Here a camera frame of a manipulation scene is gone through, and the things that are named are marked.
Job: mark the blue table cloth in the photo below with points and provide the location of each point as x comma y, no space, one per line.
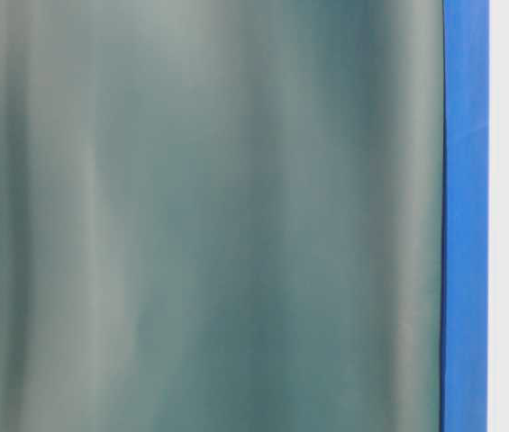
464,302

